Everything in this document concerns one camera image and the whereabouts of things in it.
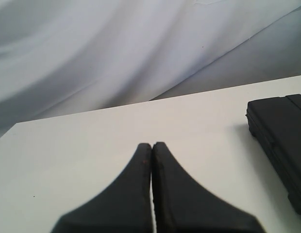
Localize white backdrop cloth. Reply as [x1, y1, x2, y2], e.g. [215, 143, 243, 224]
[0, 0, 301, 138]

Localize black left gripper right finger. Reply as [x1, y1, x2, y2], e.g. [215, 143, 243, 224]
[151, 142, 265, 233]

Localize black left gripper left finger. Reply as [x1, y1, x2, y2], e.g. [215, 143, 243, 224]
[52, 143, 152, 233]

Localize black plastic tool case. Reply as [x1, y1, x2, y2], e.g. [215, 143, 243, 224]
[246, 94, 301, 215]

